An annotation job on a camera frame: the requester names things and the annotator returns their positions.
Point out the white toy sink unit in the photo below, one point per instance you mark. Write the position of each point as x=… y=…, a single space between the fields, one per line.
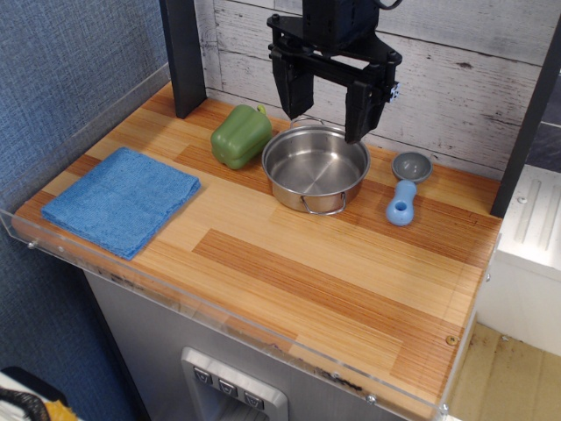
x=520 y=296

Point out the black and yellow object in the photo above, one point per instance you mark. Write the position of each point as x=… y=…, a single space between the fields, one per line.
x=24 y=396

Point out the blue and grey toy scoop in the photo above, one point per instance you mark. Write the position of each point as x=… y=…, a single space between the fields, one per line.
x=410 y=169

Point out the blue cloth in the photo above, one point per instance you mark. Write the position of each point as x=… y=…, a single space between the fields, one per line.
x=122 y=202

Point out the green toy bell pepper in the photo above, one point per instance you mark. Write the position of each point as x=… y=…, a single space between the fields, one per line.
x=241 y=136

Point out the black right vertical post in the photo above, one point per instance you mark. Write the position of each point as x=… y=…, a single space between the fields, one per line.
x=532 y=119

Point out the grey toy fridge cabinet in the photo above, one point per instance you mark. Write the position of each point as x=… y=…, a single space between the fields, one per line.
x=151 y=338

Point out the black vertical post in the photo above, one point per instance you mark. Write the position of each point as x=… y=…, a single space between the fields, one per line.
x=184 y=55
x=532 y=119

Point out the black left vertical post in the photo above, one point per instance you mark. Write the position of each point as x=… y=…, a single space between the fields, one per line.
x=184 y=55

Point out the stainless steel pot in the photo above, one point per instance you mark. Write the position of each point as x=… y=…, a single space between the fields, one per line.
x=312 y=169

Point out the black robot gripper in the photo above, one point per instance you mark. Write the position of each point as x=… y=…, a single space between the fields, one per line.
x=335 y=41

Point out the clear acrylic table guard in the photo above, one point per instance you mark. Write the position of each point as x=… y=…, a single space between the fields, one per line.
x=375 y=310

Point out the silver dispenser button panel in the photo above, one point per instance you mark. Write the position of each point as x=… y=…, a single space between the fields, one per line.
x=221 y=392

